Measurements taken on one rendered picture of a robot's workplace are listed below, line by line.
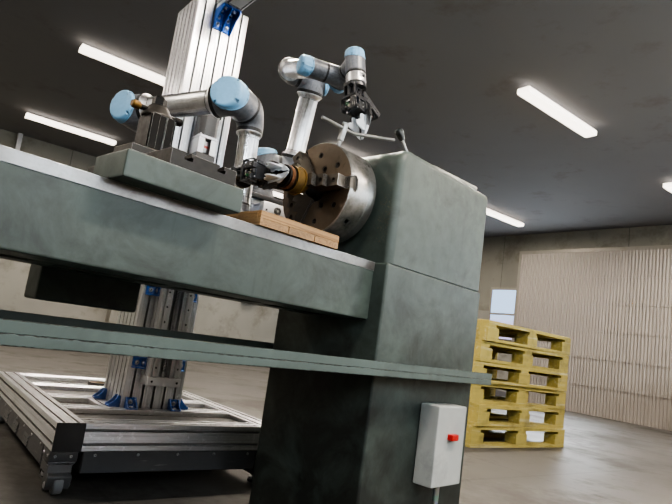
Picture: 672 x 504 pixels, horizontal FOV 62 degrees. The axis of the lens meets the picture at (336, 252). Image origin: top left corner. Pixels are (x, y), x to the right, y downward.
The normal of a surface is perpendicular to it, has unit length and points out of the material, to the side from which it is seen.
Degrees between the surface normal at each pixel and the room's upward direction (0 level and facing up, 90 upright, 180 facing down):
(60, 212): 90
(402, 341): 90
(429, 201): 90
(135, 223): 90
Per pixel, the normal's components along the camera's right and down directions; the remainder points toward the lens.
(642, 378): -0.77, -0.21
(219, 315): 0.62, -0.04
